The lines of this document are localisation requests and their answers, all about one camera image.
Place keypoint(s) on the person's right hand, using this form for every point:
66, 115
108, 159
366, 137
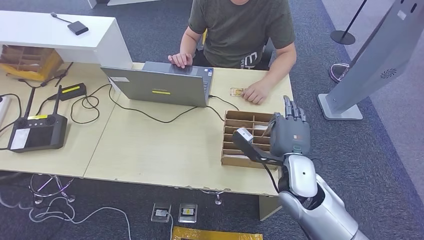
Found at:
181, 60

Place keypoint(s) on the white furniture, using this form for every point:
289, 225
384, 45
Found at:
132, 1

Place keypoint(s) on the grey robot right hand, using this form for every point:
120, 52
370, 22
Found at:
290, 136

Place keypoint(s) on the person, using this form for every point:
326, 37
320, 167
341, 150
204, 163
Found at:
240, 30

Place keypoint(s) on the person's left hand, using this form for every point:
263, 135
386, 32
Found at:
258, 92

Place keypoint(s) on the person's right forearm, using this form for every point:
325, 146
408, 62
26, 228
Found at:
186, 42

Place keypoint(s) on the wooden card organiser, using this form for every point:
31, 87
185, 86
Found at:
238, 161

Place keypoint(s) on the yellow wrapped package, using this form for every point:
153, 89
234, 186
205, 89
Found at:
216, 234

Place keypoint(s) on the white raised counter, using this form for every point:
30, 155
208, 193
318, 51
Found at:
49, 31

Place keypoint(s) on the black hub box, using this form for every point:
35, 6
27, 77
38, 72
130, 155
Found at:
78, 28

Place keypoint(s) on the white room key card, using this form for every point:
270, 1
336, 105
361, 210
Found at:
260, 127

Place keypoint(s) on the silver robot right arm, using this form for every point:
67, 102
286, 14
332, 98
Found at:
299, 175

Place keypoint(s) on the yellow chair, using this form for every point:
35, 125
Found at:
204, 36

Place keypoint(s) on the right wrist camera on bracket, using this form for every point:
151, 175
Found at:
244, 135

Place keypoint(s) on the chrome stanchion base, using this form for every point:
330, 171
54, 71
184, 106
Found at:
338, 71

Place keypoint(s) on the chrome stool base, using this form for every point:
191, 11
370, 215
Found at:
57, 181

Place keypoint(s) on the white power strip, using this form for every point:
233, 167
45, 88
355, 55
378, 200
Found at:
2, 109

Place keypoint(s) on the black remote controller with antennas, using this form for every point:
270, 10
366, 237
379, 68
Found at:
40, 132

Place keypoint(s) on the floor socket with white plug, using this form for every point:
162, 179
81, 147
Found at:
161, 212

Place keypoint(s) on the ID card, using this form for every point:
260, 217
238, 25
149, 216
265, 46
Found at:
236, 92

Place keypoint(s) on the floor socket with yellow label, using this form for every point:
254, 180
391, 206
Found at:
188, 212

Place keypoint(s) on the black power adapter yellow label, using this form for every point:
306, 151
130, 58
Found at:
72, 91

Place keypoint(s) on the black stanchion pole with base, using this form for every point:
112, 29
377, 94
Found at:
342, 37

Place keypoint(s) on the chrome stool foot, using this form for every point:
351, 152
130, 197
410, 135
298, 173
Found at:
217, 198

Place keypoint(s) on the grey kiosk stand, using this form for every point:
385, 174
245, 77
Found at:
374, 59

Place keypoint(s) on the wooden organiser in yellow wrap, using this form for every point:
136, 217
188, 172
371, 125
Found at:
27, 59

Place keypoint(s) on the grey laptop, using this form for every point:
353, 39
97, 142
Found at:
160, 86

